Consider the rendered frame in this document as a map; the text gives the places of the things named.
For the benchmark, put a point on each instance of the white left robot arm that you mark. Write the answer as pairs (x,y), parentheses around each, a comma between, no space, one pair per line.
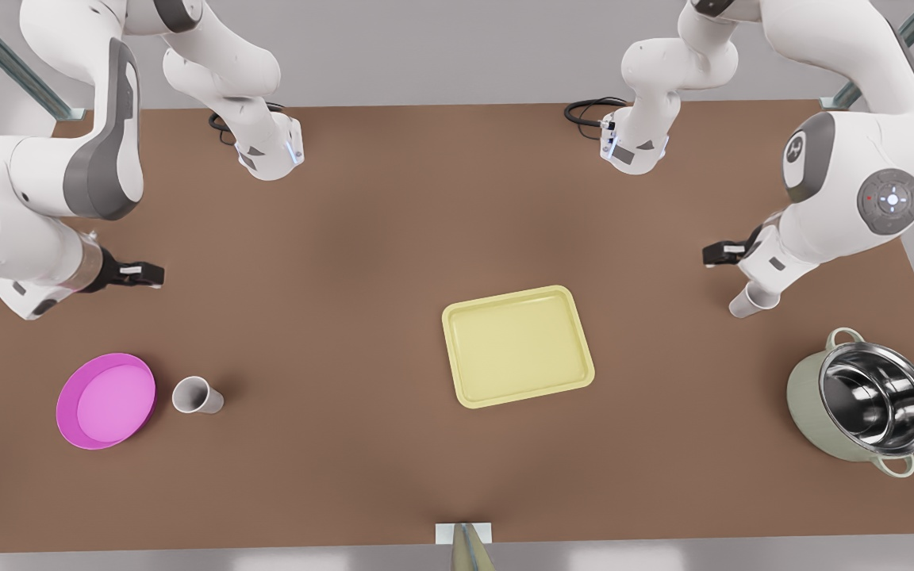
(854,159)

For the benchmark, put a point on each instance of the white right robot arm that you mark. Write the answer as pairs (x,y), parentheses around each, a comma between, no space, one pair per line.
(100,151)

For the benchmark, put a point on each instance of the white IKEA cup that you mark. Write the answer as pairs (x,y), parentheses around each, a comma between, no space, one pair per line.
(749,302)
(197,395)

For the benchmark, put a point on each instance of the yellow rectangular tray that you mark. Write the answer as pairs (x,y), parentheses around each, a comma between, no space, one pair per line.
(517,346)

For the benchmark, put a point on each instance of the pink round plate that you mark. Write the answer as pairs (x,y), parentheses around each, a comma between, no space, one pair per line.
(107,400)

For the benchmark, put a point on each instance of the green steel-lined pot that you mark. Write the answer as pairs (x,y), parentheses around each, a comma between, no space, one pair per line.
(862,403)

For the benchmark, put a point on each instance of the silver frame post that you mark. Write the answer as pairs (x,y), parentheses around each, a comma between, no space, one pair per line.
(467,547)
(9,57)
(889,49)

